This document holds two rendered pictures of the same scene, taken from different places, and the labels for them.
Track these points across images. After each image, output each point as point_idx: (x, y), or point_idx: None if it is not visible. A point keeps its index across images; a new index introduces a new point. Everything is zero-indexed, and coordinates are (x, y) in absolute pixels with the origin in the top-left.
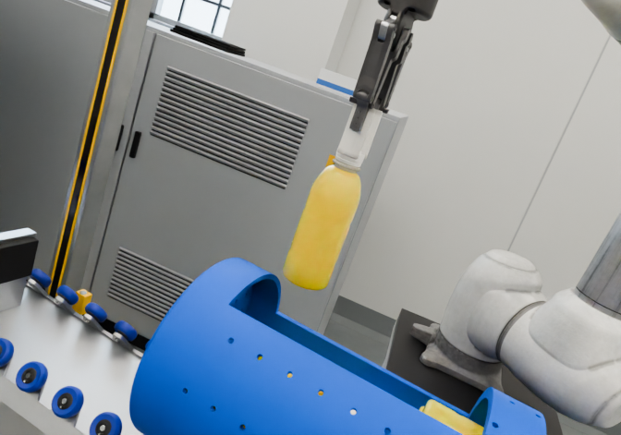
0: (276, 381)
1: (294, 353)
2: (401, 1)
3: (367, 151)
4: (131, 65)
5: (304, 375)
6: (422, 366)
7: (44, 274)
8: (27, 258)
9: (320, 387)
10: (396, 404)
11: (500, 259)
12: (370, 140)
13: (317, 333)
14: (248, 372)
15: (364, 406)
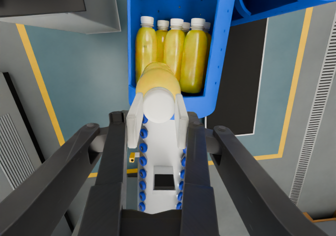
0: (222, 53)
1: (215, 52)
2: None
3: (141, 95)
4: None
5: (221, 42)
6: None
7: (143, 173)
8: (158, 180)
9: (223, 32)
10: None
11: None
12: (140, 101)
13: (129, 57)
14: (221, 67)
15: (226, 5)
